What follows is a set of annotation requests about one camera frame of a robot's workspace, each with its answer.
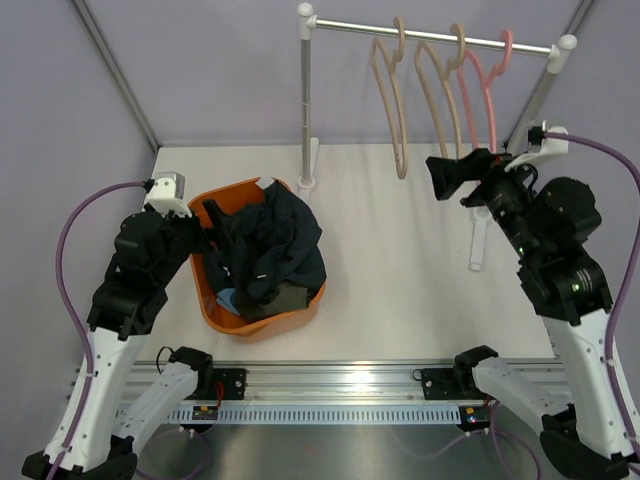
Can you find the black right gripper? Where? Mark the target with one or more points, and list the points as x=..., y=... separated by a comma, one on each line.
x=448, y=174

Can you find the orange plastic laundry basket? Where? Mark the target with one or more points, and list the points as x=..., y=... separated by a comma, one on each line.
x=232, y=198

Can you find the olive green shorts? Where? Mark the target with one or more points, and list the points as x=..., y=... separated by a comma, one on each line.
x=287, y=297

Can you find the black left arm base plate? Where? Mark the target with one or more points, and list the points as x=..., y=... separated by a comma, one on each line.
x=227, y=385

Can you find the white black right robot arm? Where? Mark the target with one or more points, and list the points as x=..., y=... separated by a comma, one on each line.
x=588, y=435

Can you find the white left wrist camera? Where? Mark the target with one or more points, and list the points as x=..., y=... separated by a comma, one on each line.
x=166, y=195

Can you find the metal clothes rack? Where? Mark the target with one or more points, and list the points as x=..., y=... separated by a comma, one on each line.
x=436, y=59

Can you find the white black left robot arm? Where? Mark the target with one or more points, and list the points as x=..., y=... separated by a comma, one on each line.
x=91, y=443

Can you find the navy blue shorts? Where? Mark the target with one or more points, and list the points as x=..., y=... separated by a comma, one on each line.
x=276, y=241

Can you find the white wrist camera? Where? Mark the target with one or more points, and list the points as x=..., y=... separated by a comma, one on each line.
x=166, y=195
x=544, y=143

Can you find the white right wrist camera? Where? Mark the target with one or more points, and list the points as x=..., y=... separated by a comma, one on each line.
x=544, y=143

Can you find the light blue shorts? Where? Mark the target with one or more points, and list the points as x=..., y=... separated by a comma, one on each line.
x=225, y=298

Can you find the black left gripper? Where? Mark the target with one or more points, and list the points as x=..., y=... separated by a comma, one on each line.
x=223, y=226

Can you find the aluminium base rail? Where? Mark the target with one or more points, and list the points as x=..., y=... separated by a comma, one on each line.
x=322, y=383

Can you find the pink plastic hanger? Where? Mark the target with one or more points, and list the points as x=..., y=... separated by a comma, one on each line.
x=485, y=81

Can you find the white slotted cable duct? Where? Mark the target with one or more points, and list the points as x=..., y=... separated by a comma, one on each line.
x=318, y=415

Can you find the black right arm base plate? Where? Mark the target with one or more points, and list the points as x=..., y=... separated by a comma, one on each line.
x=440, y=382

